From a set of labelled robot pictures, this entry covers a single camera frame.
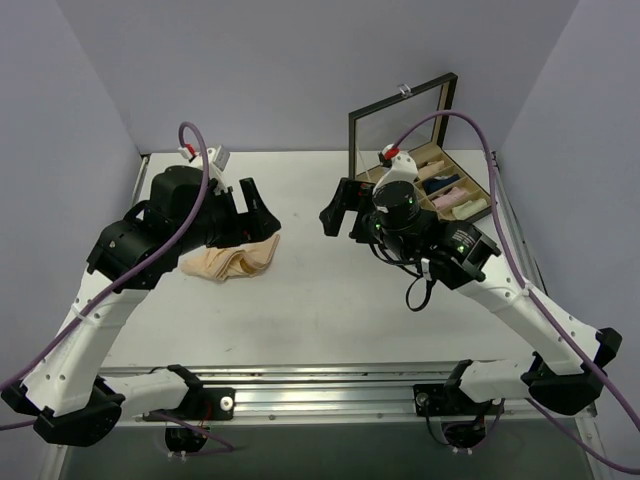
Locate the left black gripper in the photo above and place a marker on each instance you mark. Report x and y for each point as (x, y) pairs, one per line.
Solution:
(239, 212)

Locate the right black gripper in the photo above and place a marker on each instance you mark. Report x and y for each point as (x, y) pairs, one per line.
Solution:
(357, 209)

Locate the beige underwear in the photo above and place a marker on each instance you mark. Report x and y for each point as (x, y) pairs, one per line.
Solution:
(221, 264)

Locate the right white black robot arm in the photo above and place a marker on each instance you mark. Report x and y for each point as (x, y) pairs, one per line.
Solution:
(465, 260)

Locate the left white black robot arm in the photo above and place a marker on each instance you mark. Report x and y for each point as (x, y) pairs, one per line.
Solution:
(70, 402)

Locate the navy rolled cloth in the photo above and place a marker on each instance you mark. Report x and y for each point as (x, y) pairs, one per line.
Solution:
(436, 183)

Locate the beige rolled cloth top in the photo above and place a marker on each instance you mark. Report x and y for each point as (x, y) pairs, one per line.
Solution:
(430, 169)

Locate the black compartment storage box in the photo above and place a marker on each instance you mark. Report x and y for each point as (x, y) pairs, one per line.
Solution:
(380, 124)

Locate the pink rolled cloth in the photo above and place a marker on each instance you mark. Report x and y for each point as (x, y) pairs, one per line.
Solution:
(449, 198)

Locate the cream rolled cloth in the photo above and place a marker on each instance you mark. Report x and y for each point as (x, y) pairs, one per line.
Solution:
(469, 209)

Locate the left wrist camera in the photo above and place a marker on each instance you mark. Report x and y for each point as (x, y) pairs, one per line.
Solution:
(218, 156)

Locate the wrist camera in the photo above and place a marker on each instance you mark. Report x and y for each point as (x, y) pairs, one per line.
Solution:
(403, 168)
(218, 156)

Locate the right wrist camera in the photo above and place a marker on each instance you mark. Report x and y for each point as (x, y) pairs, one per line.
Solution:
(403, 168)

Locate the aluminium front rail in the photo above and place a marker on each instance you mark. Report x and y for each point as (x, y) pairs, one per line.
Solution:
(306, 395)

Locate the aluminium rail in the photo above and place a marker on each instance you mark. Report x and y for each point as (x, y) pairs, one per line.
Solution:
(519, 246)
(306, 395)

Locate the right side aluminium rail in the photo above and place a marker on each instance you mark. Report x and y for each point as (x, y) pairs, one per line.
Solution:
(519, 246)

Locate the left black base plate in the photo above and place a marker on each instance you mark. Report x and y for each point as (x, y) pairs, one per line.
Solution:
(220, 400)

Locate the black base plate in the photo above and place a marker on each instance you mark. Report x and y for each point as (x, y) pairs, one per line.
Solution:
(436, 399)
(220, 400)

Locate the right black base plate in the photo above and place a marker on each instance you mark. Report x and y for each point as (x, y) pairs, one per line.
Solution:
(436, 399)

